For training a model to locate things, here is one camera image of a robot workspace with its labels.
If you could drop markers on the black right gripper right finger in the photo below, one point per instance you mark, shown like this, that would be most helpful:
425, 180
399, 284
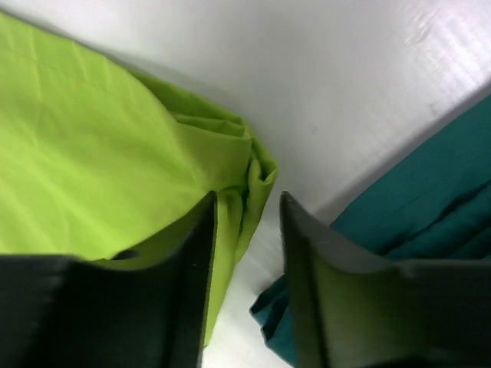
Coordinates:
352, 308

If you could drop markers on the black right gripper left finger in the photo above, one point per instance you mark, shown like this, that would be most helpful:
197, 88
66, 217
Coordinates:
146, 307

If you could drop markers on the teal green shorts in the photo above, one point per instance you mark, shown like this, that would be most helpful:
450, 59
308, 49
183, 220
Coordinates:
433, 205

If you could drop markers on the lime green shorts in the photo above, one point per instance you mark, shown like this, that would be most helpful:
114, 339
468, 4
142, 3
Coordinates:
96, 158

